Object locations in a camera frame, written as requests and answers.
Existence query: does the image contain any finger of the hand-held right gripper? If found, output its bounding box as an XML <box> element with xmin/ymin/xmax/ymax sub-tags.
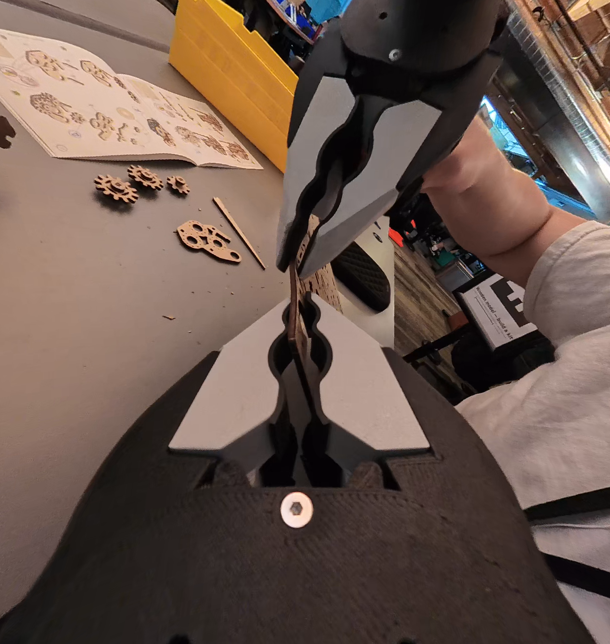
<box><xmin>276</xmin><ymin>75</ymin><xmax>359</xmax><ymax>272</ymax></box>
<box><xmin>300</xmin><ymin>99</ymin><xmax>444</xmax><ymax>276</ymax></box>

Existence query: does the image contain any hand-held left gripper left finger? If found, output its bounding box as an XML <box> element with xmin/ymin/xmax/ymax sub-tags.
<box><xmin>168</xmin><ymin>299</ymin><xmax>294</xmax><ymax>472</ymax></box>

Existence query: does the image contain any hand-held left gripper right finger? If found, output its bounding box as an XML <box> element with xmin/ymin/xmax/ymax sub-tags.
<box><xmin>305</xmin><ymin>292</ymin><xmax>431</xmax><ymax>460</ymax></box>

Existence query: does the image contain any laser-cut wooden parts sheet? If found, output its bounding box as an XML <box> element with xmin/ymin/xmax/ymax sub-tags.
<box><xmin>286</xmin><ymin>213</ymin><xmax>344</xmax><ymax>419</ymax></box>

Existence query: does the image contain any perforated wooden plate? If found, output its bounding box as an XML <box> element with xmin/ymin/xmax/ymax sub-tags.
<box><xmin>175</xmin><ymin>219</ymin><xmax>244</xmax><ymax>265</ymax></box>

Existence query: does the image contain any person's right forearm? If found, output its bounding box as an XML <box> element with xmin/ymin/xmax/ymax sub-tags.
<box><xmin>420</xmin><ymin>117</ymin><xmax>588</xmax><ymax>288</ymax></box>

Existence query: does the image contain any black sign stand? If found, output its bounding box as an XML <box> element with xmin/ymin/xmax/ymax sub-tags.
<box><xmin>402</xmin><ymin>326</ymin><xmax>473</xmax><ymax>364</ymax></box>

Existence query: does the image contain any thin wooden stick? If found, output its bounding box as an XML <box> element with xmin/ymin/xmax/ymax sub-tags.
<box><xmin>212</xmin><ymin>196</ymin><xmax>268</xmax><ymax>271</ymax></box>

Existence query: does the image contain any yellow plastic bin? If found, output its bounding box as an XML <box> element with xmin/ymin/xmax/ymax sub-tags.
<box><xmin>168</xmin><ymin>0</ymin><xmax>301</xmax><ymax>175</ymax></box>

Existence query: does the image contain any black framed marker sign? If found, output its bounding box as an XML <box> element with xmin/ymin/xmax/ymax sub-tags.
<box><xmin>457</xmin><ymin>273</ymin><xmax>540</xmax><ymax>354</ymax></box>

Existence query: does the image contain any illustrated instruction manual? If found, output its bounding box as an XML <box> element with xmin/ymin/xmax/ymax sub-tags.
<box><xmin>0</xmin><ymin>25</ymin><xmax>264</xmax><ymax>170</ymax></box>

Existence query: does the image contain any silver ventilation duct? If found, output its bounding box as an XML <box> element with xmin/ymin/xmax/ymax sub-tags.
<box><xmin>505</xmin><ymin>0</ymin><xmax>610</xmax><ymax>213</ymax></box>

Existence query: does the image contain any black neck lanyard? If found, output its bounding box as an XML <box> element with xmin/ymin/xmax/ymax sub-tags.
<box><xmin>523</xmin><ymin>482</ymin><xmax>610</xmax><ymax>605</ymax></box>

